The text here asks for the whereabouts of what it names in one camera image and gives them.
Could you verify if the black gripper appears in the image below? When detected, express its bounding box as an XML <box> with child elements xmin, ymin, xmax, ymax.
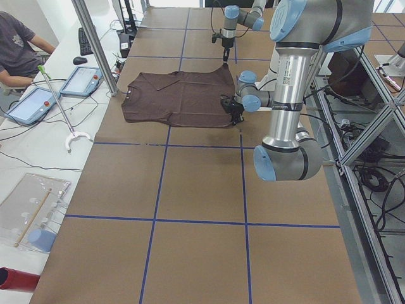
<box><xmin>221</xmin><ymin>36</ymin><xmax>234</xmax><ymax>65</ymax></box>
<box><xmin>230</xmin><ymin>101</ymin><xmax>244</xmax><ymax>126</ymax></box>

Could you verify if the dark brown t-shirt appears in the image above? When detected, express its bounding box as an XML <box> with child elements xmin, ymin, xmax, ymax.
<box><xmin>121</xmin><ymin>65</ymin><xmax>235</xmax><ymax>128</ymax></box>

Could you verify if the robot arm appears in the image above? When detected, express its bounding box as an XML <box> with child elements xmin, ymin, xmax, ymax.
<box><xmin>235</xmin><ymin>1</ymin><xmax>373</xmax><ymax>181</ymax></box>
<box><xmin>217</xmin><ymin>0</ymin><xmax>267</xmax><ymax>65</ymax></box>

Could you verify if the black box white label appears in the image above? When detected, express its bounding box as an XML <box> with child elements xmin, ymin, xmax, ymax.
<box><xmin>118</xmin><ymin>33</ymin><xmax>131</xmax><ymax>58</ymax></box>

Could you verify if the black keyboard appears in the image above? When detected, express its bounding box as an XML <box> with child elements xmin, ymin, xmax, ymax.
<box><xmin>78</xmin><ymin>27</ymin><xmax>93</xmax><ymax>56</ymax></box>

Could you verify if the far blue teach pendant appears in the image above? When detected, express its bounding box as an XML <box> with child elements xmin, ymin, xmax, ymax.
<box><xmin>59</xmin><ymin>66</ymin><xmax>103</xmax><ymax>97</ymax></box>

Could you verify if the blue teach pendant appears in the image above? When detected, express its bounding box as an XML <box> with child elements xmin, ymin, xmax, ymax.
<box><xmin>59</xmin><ymin>66</ymin><xmax>103</xmax><ymax>97</ymax></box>
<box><xmin>4</xmin><ymin>87</ymin><xmax>56</xmax><ymax>125</ymax></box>

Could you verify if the black computer mouse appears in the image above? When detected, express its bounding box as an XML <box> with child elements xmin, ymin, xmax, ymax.
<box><xmin>73</xmin><ymin>56</ymin><xmax>88</xmax><ymax>65</ymax></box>

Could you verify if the white reacher grabber tool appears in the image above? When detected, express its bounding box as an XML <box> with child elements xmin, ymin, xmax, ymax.
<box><xmin>38</xmin><ymin>65</ymin><xmax>92</xmax><ymax>153</ymax></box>

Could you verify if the seated person grey shirt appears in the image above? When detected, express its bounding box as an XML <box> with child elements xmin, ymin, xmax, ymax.
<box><xmin>1</xmin><ymin>11</ymin><xmax>56</xmax><ymax>87</ymax></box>

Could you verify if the near blue teach pendant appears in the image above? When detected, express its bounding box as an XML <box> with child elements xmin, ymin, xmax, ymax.
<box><xmin>4</xmin><ymin>87</ymin><xmax>56</xmax><ymax>125</ymax></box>

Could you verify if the wooden stick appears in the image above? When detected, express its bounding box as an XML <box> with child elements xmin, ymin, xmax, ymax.
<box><xmin>14</xmin><ymin>188</ymin><xmax>52</xmax><ymax>248</ymax></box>

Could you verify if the blue plastic cup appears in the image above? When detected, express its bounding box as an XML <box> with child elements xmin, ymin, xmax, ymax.
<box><xmin>28</xmin><ymin>229</ymin><xmax>57</xmax><ymax>253</ymax></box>

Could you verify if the clear plastic tray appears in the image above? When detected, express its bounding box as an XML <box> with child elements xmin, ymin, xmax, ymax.
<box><xmin>1</xmin><ymin>174</ymin><xmax>71</xmax><ymax>253</ymax></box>

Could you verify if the red cylinder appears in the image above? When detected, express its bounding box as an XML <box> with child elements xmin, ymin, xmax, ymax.
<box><xmin>1</xmin><ymin>267</ymin><xmax>41</xmax><ymax>293</ymax></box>

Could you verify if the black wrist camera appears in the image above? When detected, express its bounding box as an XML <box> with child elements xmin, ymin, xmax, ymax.
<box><xmin>220</xmin><ymin>96</ymin><xmax>234</xmax><ymax>114</ymax></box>
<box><xmin>211</xmin><ymin>32</ymin><xmax>222</xmax><ymax>44</ymax></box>

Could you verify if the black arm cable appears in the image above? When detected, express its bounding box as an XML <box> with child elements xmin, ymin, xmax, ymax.
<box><xmin>210</xmin><ymin>0</ymin><xmax>251</xmax><ymax>41</ymax></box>

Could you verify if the white pedestal base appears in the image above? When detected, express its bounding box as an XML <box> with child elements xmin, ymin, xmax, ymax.
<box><xmin>256</xmin><ymin>47</ymin><xmax>303</xmax><ymax>90</ymax></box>

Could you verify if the aluminium truss frame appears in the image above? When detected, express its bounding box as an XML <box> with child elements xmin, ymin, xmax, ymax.
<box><xmin>311</xmin><ymin>12</ymin><xmax>405</xmax><ymax>304</ymax></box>

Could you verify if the aluminium frame post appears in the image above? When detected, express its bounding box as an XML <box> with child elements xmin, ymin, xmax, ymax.
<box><xmin>72</xmin><ymin>0</ymin><xmax>118</xmax><ymax>96</ymax></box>

